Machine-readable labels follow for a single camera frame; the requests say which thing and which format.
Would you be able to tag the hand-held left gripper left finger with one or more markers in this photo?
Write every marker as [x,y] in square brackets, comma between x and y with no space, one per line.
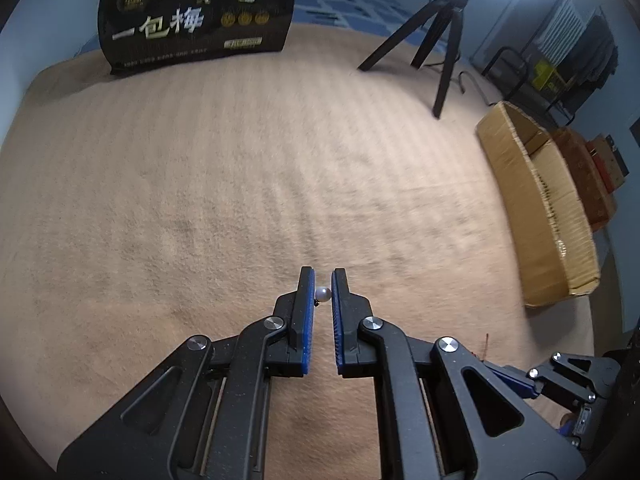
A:
[306,330]

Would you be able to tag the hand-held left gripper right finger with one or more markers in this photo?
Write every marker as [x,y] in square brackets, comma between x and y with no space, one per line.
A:
[339,330]

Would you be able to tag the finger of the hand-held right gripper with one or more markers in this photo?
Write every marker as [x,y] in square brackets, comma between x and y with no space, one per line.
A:
[510,380]
[590,377]

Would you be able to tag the small silver earring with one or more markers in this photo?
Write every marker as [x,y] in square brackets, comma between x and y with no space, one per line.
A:
[323,294]

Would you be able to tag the cardboard box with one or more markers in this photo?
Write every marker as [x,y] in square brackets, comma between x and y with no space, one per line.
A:
[550,220]

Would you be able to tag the orange cloth covered chest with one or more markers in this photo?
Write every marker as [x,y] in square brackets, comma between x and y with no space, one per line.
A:
[585,180]

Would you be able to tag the black tripod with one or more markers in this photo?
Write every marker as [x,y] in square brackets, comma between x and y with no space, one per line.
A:
[450,35]

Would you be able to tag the dark hanging clothes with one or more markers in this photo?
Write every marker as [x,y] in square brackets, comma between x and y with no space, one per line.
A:
[600,55]

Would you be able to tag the black printed bag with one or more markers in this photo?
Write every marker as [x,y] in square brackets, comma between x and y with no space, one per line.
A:
[190,25]

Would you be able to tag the white knitted cloth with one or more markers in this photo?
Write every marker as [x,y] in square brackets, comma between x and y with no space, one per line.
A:
[555,25]

